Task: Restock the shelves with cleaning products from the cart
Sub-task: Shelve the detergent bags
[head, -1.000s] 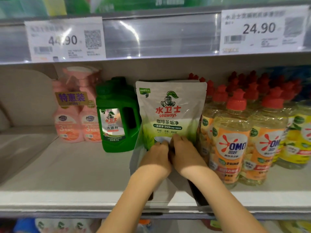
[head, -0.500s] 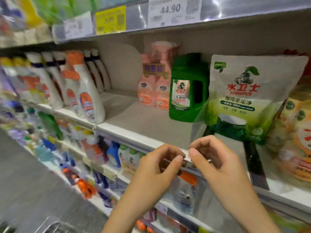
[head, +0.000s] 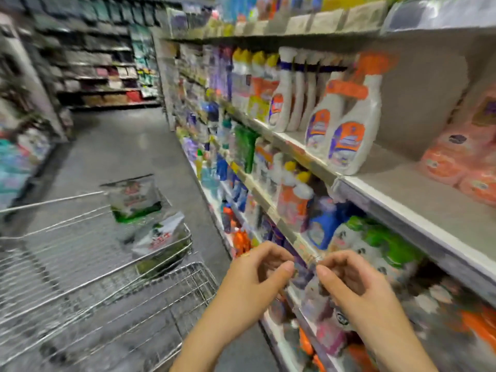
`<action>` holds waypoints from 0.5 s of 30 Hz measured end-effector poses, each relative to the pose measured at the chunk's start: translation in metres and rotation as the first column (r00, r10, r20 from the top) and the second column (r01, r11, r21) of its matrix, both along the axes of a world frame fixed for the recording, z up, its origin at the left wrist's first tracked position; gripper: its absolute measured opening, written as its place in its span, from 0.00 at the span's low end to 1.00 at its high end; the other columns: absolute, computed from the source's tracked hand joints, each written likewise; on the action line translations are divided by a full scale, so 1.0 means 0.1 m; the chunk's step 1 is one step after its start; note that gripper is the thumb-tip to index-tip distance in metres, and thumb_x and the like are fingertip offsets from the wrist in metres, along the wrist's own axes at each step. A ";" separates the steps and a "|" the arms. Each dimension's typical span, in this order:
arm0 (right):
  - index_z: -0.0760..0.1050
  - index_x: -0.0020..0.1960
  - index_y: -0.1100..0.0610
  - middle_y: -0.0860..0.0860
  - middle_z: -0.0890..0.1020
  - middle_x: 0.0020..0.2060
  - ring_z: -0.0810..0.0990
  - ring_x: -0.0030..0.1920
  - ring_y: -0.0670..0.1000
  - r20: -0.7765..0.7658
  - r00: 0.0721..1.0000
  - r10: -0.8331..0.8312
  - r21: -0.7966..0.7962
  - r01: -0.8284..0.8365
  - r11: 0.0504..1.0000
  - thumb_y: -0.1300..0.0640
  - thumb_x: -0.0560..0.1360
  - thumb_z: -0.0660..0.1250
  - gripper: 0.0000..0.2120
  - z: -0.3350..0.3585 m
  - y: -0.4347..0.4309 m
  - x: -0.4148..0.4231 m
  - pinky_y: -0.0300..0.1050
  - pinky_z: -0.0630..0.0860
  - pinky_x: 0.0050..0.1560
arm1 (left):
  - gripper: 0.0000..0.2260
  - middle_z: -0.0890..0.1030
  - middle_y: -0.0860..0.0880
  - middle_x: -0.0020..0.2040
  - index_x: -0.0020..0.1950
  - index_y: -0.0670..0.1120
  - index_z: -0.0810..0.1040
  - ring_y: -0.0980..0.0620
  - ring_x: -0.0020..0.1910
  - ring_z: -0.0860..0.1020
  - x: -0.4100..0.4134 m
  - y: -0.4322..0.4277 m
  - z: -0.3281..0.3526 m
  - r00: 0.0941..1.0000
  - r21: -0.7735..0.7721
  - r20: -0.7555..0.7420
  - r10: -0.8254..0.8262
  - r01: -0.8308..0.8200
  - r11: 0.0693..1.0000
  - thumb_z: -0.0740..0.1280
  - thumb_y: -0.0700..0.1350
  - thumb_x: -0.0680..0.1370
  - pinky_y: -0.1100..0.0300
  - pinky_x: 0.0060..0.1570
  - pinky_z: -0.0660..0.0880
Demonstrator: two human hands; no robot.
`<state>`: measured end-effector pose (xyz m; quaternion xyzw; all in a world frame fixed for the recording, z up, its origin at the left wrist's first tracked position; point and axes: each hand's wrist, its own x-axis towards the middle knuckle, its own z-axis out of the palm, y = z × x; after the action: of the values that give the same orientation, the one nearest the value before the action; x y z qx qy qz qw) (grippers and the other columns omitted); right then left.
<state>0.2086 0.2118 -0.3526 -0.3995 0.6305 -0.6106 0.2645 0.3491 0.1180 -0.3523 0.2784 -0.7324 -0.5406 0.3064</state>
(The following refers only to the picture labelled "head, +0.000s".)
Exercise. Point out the row of yellow-capped cleaner bottles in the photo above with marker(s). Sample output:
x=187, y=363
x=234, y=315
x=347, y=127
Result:
x=254, y=85

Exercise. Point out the grey shopping cart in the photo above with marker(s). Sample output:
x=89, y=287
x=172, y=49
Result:
x=85, y=298

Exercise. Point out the clear-wrapped white bottle pack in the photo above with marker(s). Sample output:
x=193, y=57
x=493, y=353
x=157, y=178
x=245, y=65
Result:
x=267, y=166

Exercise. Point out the yellow-capped pink-label cleaner bottle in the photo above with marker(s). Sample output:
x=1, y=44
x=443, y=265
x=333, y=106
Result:
x=287, y=193
x=301, y=205

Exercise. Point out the large green white cleaner pouch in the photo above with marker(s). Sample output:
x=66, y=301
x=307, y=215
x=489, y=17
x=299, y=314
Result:
x=163, y=244

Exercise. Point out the person's left hand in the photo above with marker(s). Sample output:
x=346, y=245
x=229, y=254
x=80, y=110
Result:
x=248, y=290

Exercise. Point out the store shelving with refill pouches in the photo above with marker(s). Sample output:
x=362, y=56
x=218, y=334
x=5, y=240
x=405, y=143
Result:
x=27, y=143

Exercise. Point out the person's right hand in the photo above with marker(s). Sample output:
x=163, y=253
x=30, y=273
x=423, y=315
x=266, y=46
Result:
x=372, y=306

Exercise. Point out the cluster of blue cleaner bottles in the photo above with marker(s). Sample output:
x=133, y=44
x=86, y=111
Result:
x=232, y=186

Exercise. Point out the row of blue cleaner packs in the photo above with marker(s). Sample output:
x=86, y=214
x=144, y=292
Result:
x=263, y=5

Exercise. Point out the row of white green-capped bottles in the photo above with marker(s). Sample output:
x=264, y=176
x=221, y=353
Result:
x=384, y=248

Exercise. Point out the pink twin spray bottle pack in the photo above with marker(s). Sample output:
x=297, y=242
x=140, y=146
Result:
x=465, y=162

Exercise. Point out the person's right forearm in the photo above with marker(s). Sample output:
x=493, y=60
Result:
x=403, y=356

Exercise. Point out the white green-print cleaner pouch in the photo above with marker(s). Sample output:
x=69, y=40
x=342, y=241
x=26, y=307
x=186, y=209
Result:
x=133, y=197

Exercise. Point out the cluster of orange trigger sprayers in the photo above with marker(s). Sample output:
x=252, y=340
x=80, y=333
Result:
x=240, y=238

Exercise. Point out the row of purple cleaner bottles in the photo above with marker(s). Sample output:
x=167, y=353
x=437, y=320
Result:
x=218, y=73

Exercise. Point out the white orange-trigger spray bottle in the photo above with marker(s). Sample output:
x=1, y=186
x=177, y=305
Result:
x=353, y=143
x=322, y=127

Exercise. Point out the cluster of green cleaner bottles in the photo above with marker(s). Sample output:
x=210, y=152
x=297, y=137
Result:
x=245, y=148

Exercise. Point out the distant store shelving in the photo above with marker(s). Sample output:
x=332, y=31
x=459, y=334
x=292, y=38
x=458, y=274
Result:
x=85, y=58

